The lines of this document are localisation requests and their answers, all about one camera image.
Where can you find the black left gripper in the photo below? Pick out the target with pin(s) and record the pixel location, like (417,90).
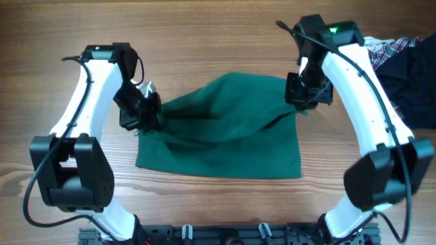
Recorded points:
(145,121)

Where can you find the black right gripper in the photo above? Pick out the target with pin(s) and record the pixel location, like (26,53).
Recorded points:
(307,94)

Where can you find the green cloth garment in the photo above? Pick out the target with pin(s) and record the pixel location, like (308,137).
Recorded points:
(238,126)

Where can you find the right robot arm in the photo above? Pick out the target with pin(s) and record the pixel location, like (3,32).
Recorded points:
(333,59)

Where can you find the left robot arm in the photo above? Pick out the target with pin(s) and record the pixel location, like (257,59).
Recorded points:
(70,167)

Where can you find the plaid red blue garment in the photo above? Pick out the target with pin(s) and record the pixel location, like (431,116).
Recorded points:
(399,71)

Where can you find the white cloth piece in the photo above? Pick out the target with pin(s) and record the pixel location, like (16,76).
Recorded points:
(374,45)

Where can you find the dark navy garment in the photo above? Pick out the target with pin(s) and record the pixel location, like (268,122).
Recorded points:
(426,118)

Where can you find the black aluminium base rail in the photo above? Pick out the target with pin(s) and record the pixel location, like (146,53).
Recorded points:
(291,233)

